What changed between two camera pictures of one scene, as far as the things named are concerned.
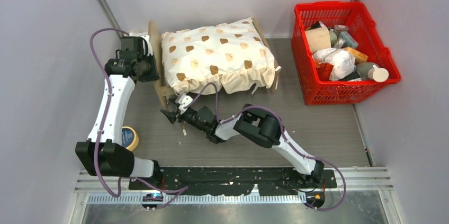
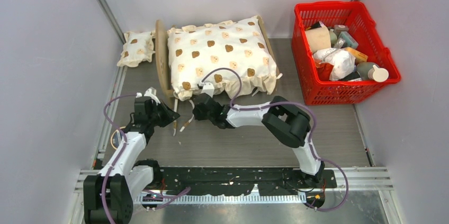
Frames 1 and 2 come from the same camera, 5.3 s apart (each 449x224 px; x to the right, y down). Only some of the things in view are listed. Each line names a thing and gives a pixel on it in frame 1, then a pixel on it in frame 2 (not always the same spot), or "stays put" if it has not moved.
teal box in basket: x=349 y=41 stays put
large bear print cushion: x=232 y=55 stays put
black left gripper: x=154 y=74 → x=169 y=115
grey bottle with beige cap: x=371 y=71 stays put
